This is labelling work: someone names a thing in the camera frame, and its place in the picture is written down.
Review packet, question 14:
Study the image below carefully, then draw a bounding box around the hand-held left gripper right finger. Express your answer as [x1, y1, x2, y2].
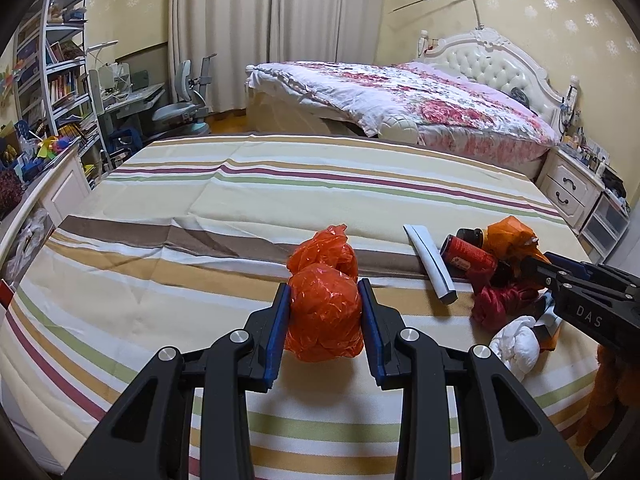
[357, 277, 588, 480]

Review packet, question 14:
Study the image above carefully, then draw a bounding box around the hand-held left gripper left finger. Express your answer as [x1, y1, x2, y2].
[65, 282, 292, 480]

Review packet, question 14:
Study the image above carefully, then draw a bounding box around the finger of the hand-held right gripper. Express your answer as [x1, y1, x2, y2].
[532, 300, 563, 343]
[520, 251, 601, 291]

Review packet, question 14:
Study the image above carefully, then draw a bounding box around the orange plastic bag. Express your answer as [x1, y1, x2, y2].
[285, 224, 365, 363]
[481, 215, 551, 263]

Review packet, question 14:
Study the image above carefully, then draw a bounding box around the toothpaste tube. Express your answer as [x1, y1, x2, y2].
[404, 223, 458, 305]

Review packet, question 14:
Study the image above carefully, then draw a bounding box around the crumpled white tissue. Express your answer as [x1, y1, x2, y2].
[489, 315, 542, 382]

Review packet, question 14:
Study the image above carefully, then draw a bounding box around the plastic drawer unit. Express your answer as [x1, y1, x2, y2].
[580, 191, 632, 262]

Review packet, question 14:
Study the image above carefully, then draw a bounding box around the white nightstand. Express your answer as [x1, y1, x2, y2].
[536, 146, 602, 230]

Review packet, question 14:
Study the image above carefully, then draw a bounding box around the red bottle with black cap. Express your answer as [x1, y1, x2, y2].
[440, 234, 523, 286]

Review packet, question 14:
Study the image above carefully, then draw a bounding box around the orange bottle with black cap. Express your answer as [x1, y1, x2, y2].
[456, 228, 486, 251]

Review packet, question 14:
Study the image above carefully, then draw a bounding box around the cluster of small bottles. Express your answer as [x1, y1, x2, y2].
[559, 122, 628, 173]

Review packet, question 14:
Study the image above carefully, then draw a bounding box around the striped bed sheet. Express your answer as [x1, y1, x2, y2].
[0, 132, 601, 480]

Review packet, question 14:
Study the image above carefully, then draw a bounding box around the white upholstered bed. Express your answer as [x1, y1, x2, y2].
[245, 29, 581, 183]

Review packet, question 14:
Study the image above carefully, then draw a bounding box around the floral quilt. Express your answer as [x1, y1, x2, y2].
[247, 60, 560, 161]

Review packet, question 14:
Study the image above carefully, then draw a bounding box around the blue step stool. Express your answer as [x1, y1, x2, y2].
[106, 129, 144, 167]

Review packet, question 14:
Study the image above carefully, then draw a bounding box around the grey office chair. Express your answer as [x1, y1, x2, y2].
[151, 52, 219, 137]

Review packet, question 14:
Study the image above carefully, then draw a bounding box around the white wooden cabinet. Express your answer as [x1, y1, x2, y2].
[0, 144, 95, 291]

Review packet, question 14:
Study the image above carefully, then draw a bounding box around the grey study desk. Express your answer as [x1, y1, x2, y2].
[96, 82, 167, 137]

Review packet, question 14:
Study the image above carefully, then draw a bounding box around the pile of colourful toys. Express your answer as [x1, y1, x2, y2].
[0, 120, 82, 182]

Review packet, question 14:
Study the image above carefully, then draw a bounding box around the dark red pompom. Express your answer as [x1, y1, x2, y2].
[0, 169, 24, 217]

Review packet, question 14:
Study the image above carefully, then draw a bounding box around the beige curtain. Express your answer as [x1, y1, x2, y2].
[167, 0, 387, 113]

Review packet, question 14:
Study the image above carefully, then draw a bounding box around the white desk lamp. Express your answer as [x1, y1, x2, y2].
[86, 39, 122, 68]

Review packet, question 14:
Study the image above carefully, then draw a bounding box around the white bookshelf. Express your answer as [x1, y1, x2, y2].
[12, 0, 110, 177]

